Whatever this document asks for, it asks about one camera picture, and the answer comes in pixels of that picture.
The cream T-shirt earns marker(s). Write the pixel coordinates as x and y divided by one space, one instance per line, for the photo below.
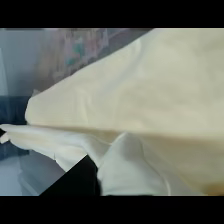
140 100

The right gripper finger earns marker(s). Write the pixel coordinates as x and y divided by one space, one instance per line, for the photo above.
78 181

